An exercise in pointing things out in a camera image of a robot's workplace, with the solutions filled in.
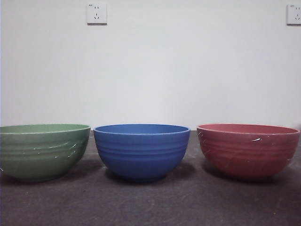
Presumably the red ribbed bowl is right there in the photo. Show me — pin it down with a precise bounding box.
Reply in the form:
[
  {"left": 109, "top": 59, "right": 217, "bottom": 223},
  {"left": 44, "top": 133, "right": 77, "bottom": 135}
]
[{"left": 196, "top": 123, "right": 301, "bottom": 181}]

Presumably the white wall socket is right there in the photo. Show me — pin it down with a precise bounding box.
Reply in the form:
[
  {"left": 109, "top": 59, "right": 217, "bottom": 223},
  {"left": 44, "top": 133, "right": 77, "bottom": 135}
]
[
  {"left": 285, "top": 4, "right": 301, "bottom": 26},
  {"left": 86, "top": 2, "right": 108, "bottom": 25}
]

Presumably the blue ribbed bowl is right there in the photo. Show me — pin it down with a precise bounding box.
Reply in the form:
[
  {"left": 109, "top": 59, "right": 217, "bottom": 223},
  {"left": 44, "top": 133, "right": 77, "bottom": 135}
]
[{"left": 93, "top": 124, "right": 190, "bottom": 178}]

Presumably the green ribbed bowl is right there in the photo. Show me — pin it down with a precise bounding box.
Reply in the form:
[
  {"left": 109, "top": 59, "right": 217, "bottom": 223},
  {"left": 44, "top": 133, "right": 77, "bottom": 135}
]
[{"left": 0, "top": 124, "right": 91, "bottom": 183}]

